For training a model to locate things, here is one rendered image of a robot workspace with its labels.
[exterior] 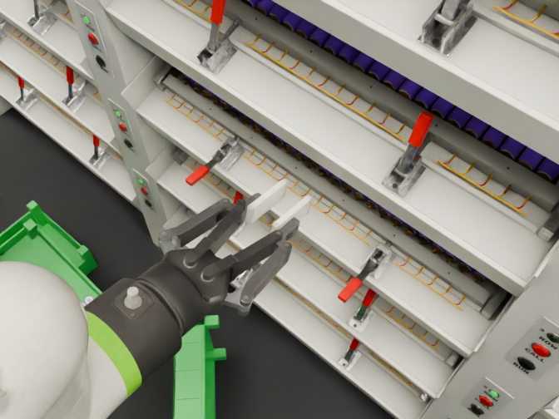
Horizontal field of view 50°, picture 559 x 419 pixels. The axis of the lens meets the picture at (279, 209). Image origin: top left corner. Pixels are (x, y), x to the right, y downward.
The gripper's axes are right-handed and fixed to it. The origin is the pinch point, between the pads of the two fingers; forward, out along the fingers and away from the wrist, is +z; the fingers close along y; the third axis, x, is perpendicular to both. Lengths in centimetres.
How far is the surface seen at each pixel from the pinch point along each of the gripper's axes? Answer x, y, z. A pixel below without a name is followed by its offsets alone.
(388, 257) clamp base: 6.2, -12.3, 9.1
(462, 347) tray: 8.9, -25.9, 5.9
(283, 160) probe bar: 3.5, 7.2, 10.6
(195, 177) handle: 6.6, 15.1, 1.5
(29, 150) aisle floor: 61, 88, 18
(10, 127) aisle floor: 61, 98, 20
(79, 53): 7, 49, 9
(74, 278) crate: 59, 46, 0
